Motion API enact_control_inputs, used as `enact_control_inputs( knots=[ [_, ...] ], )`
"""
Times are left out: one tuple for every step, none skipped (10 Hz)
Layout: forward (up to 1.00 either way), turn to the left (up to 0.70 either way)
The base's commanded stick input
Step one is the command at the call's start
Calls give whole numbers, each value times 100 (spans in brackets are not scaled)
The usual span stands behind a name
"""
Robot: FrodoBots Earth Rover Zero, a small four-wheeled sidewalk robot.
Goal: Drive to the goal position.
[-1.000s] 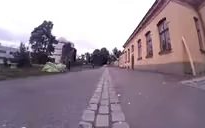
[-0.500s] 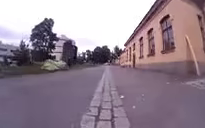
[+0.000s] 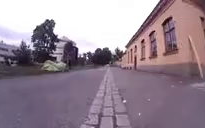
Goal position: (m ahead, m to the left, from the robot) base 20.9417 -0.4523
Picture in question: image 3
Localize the row of trees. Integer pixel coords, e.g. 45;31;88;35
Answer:
78;46;126;66

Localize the dark bushy tree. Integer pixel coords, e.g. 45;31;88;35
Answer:
62;40;80;68

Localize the cobblestone strip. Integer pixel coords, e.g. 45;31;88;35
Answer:
79;66;133;128

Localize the white building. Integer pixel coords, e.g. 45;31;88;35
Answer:
51;35;77;63

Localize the pale green covered heap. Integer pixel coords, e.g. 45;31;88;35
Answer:
40;59;70;73

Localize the tall dark tree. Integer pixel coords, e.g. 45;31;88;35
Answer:
30;18;60;64

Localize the grey asphalt road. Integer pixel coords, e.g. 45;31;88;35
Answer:
0;66;108;128

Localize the grey asphalt pavement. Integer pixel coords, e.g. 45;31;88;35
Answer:
109;66;205;128

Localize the small dark tree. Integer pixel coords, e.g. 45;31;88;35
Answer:
14;39;33;66

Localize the orange building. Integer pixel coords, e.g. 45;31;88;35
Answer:
120;0;205;80

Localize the pale leaning plank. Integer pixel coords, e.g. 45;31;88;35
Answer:
187;34;205;80

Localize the grey building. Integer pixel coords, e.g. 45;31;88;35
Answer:
0;40;21;65

